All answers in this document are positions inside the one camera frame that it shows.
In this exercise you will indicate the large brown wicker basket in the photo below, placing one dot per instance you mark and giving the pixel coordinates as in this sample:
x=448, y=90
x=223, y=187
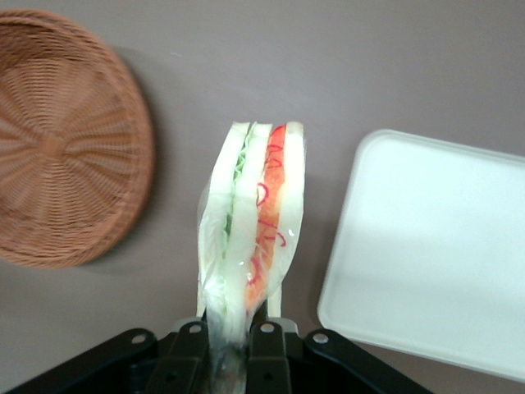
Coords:
x=61, y=143

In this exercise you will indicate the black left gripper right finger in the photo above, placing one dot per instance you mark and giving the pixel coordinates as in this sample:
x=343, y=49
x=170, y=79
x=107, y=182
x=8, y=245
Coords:
x=268, y=357

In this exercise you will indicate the triangle sandwich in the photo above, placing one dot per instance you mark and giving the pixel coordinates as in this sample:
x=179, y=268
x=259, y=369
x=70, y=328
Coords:
x=250, y=205

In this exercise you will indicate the cream plastic tray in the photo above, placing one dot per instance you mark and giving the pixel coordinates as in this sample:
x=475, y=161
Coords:
x=430, y=246

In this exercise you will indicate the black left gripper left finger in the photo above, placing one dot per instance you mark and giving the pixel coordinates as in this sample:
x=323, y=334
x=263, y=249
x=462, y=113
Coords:
x=182, y=357

